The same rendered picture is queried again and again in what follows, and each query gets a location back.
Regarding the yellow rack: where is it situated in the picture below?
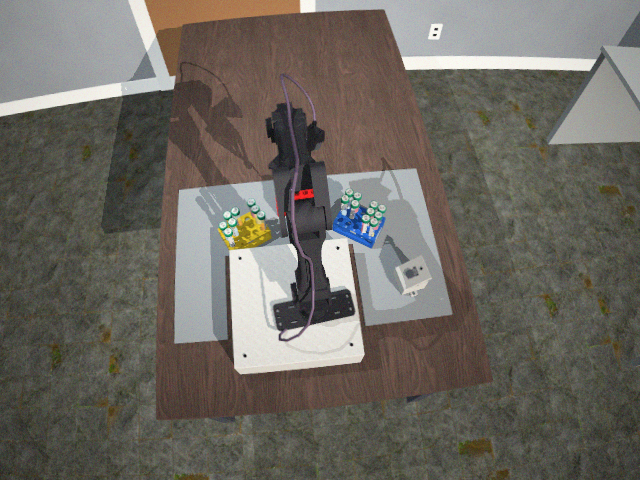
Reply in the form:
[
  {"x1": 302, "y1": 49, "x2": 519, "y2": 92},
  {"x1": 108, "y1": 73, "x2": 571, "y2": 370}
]
[{"x1": 218, "y1": 212, "x2": 272, "y2": 250}]

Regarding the grey flat mat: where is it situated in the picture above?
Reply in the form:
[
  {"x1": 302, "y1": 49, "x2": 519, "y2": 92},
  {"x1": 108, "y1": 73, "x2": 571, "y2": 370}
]
[{"x1": 174, "y1": 169, "x2": 453, "y2": 344}]

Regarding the blue tube rack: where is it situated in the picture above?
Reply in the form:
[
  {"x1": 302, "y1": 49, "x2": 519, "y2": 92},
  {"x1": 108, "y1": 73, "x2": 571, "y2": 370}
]
[{"x1": 333, "y1": 206, "x2": 385, "y2": 248}]

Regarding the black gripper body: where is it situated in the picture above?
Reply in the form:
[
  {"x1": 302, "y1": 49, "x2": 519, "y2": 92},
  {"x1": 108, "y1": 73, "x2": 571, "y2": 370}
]
[{"x1": 268, "y1": 154, "x2": 282, "y2": 169}]

